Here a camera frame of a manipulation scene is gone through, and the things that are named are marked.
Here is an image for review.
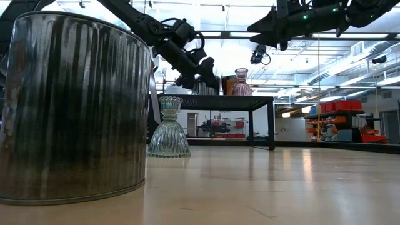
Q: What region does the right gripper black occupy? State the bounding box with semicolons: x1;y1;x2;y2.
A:
247;0;313;51

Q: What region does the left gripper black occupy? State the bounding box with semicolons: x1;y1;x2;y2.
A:
175;49;221;91

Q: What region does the ribbed silver tin can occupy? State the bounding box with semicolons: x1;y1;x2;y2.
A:
191;76;221;96

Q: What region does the tin can orange label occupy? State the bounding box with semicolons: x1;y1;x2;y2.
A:
221;74;238;96

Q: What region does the pink glass candlestick holder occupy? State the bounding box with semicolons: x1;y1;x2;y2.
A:
231;67;253;96

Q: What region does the green glass candlestick holder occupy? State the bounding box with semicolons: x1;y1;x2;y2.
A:
146;96;192;158

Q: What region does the silver tin can pull tab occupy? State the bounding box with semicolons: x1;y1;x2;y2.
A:
0;11;162;206

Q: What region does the black perforated metal shelf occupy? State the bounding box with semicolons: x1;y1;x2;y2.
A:
147;93;276;151

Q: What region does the black overhead gantry beam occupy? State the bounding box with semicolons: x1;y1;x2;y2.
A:
199;30;400;41

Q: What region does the storage rack with red bins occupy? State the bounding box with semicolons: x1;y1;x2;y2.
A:
304;99;390;144

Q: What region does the red storage bin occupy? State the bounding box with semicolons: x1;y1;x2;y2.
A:
361;134;388;144

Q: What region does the black overhead camera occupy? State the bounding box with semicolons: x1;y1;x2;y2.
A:
249;43;271;66

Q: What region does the yellow hanging cord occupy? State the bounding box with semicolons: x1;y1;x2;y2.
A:
316;34;321;142

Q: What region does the silver ceiling air duct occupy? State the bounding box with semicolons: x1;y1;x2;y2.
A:
307;40;400;86

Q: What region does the black wall camera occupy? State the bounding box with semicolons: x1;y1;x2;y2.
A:
371;54;388;65

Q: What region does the black aluminium table frame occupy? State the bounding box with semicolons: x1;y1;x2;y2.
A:
187;137;400;155

